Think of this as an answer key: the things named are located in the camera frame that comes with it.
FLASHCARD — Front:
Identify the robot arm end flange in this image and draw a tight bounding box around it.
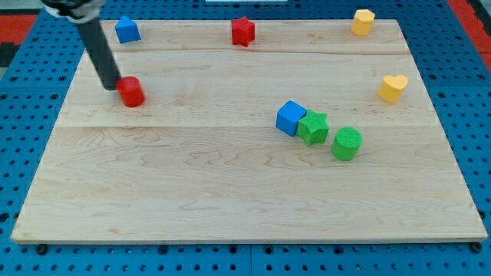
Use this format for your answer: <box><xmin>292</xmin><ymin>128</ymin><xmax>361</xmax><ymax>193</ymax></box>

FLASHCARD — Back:
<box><xmin>41</xmin><ymin>0</ymin><xmax>107</xmax><ymax>24</ymax></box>

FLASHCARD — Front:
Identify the yellow heart block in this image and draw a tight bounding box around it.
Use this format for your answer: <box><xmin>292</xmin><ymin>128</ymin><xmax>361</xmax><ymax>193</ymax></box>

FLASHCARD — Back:
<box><xmin>377</xmin><ymin>74</ymin><xmax>408</xmax><ymax>104</ymax></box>

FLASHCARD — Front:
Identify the light wooden board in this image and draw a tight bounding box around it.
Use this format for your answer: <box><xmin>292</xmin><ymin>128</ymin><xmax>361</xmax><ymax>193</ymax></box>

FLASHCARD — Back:
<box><xmin>12</xmin><ymin>19</ymin><xmax>488</xmax><ymax>245</ymax></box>

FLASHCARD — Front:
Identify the blue cube block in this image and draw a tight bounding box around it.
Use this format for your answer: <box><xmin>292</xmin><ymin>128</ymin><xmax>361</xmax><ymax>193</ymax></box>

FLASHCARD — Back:
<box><xmin>275</xmin><ymin>100</ymin><xmax>307</xmax><ymax>136</ymax></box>

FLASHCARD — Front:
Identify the green star block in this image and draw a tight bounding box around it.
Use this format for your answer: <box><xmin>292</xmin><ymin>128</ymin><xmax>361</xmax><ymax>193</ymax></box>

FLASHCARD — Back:
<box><xmin>296</xmin><ymin>110</ymin><xmax>329</xmax><ymax>146</ymax></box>

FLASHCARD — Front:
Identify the green cylinder block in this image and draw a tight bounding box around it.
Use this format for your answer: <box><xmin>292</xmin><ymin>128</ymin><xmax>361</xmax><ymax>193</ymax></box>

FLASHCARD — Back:
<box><xmin>331</xmin><ymin>127</ymin><xmax>363</xmax><ymax>161</ymax></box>

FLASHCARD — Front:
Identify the red star block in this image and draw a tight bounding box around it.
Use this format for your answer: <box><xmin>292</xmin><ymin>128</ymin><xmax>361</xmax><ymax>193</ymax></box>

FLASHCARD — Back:
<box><xmin>231</xmin><ymin>16</ymin><xmax>255</xmax><ymax>47</ymax></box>

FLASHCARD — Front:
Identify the red cylinder block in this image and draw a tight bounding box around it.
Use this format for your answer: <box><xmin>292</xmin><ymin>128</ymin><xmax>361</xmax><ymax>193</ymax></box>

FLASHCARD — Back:
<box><xmin>116</xmin><ymin>76</ymin><xmax>145</xmax><ymax>107</ymax></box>

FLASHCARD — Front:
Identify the blue pentagon block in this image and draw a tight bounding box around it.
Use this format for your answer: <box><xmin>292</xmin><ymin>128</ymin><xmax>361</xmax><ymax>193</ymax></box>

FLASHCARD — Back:
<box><xmin>114</xmin><ymin>15</ymin><xmax>141</xmax><ymax>44</ymax></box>

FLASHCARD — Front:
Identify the yellow hexagon block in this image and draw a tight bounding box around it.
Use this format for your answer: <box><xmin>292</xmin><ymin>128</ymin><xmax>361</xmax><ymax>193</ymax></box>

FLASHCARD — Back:
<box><xmin>351</xmin><ymin>9</ymin><xmax>375</xmax><ymax>36</ymax></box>

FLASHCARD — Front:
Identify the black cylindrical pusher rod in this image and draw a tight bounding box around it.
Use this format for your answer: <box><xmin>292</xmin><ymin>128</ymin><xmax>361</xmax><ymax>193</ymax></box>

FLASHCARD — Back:
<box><xmin>76</xmin><ymin>18</ymin><xmax>120</xmax><ymax>90</ymax></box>

